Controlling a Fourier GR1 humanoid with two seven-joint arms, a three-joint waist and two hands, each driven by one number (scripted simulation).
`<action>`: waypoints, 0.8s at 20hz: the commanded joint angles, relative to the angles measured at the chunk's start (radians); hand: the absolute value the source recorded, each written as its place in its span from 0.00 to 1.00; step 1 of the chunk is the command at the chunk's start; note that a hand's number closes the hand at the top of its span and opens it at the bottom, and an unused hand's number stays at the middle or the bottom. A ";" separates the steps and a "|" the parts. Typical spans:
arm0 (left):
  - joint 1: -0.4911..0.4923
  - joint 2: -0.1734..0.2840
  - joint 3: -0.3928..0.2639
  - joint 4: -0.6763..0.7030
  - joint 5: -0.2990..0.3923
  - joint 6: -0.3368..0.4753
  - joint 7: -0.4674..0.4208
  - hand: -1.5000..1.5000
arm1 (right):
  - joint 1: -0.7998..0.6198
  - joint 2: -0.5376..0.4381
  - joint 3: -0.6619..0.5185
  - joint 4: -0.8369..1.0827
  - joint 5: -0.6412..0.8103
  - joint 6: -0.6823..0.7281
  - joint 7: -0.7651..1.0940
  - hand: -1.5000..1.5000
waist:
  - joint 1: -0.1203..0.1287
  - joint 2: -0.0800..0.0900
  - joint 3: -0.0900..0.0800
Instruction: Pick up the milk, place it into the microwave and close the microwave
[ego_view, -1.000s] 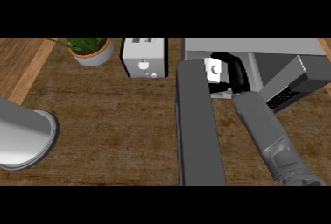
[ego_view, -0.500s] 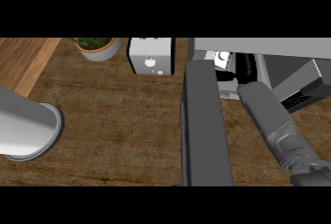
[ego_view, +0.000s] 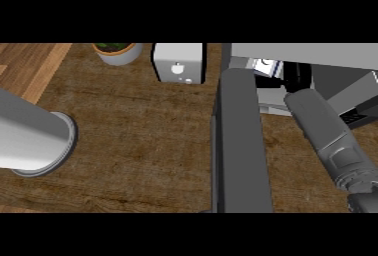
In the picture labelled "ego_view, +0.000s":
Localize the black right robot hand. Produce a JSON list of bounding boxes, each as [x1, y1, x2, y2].
[[255, 61, 315, 95]]

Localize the white blue milk carton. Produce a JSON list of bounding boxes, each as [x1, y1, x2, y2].
[[252, 57, 286, 80]]

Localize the grey microwave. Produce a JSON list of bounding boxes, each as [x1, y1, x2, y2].
[[221, 42, 378, 131]]

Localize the white toaster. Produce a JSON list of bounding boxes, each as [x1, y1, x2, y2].
[[151, 42, 209, 85]]

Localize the potted plant in grey pot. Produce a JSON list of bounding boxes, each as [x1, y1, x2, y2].
[[92, 42, 145, 67]]

